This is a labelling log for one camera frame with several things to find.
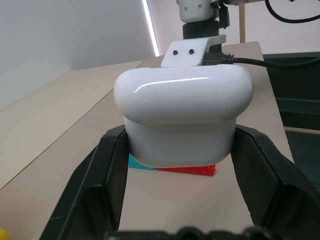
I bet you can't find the teal plastic block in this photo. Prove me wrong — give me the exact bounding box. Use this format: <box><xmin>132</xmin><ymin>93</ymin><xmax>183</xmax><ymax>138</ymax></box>
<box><xmin>127</xmin><ymin>153</ymin><xmax>157</xmax><ymax>171</ymax></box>

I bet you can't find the yellow object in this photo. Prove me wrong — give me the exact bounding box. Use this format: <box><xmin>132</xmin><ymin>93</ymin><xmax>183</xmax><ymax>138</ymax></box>
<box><xmin>0</xmin><ymin>226</ymin><xmax>11</xmax><ymax>240</ymax></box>

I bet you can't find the light wooden pole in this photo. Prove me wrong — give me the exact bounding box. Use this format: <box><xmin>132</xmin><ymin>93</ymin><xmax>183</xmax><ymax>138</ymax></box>
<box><xmin>238</xmin><ymin>4</ymin><xmax>247</xmax><ymax>44</ymax></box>

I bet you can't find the black cable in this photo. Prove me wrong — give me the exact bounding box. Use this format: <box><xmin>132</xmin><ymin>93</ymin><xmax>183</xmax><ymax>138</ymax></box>
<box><xmin>264</xmin><ymin>0</ymin><xmax>320</xmax><ymax>24</ymax></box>
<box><xmin>202</xmin><ymin>53</ymin><xmax>320</xmax><ymax>70</ymax></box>

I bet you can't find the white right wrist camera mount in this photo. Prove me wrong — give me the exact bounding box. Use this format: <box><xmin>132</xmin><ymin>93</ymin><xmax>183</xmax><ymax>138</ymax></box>
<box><xmin>160</xmin><ymin>34</ymin><xmax>227</xmax><ymax>69</ymax></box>

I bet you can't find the red plastic block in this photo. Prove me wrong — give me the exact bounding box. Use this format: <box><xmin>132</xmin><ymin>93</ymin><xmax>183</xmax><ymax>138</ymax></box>
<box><xmin>156</xmin><ymin>163</ymin><xmax>217</xmax><ymax>178</ymax></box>

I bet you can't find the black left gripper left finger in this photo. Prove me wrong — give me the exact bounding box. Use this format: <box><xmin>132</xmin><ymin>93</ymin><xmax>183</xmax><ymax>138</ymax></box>
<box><xmin>38</xmin><ymin>124</ymin><xmax>131</xmax><ymax>240</ymax></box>

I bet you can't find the white light strip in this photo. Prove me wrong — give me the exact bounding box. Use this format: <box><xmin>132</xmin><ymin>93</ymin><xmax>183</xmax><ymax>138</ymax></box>
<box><xmin>141</xmin><ymin>0</ymin><xmax>161</xmax><ymax>57</ymax></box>

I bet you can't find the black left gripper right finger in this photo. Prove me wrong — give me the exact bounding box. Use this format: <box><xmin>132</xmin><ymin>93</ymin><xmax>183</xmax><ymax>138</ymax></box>
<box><xmin>230</xmin><ymin>123</ymin><xmax>320</xmax><ymax>240</ymax></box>

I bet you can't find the dark green bin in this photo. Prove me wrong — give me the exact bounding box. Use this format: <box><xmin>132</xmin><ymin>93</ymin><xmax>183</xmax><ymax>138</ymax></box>
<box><xmin>262</xmin><ymin>51</ymin><xmax>320</xmax><ymax>187</ymax></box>

